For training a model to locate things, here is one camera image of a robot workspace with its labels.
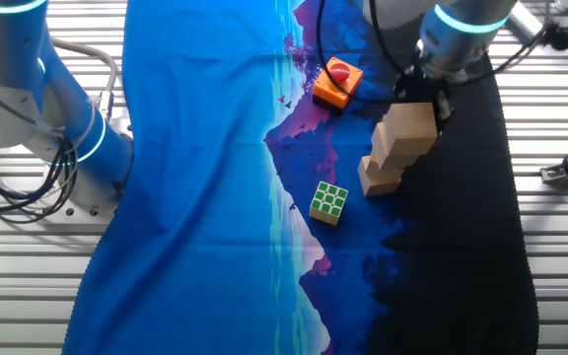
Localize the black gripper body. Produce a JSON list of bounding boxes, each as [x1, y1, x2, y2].
[[392, 68, 452, 107]]

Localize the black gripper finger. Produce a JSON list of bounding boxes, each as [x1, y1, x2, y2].
[[434, 91, 455, 134]]

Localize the orange square base block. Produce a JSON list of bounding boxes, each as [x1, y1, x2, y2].
[[311, 55, 365, 111]]

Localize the Rubik's cube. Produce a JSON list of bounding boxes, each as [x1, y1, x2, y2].
[[309, 180, 350, 227]]

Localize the blue mountain print cloth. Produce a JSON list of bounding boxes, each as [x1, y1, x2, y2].
[[61, 0, 540, 355]]

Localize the black cable connector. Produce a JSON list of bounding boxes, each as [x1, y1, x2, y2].
[[543, 23, 568, 51]]

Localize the grey hose with metal connector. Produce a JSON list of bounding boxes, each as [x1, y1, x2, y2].
[[51, 37, 120, 122]]

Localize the black cable bundle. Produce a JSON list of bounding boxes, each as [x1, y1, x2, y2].
[[0, 73, 81, 226]]

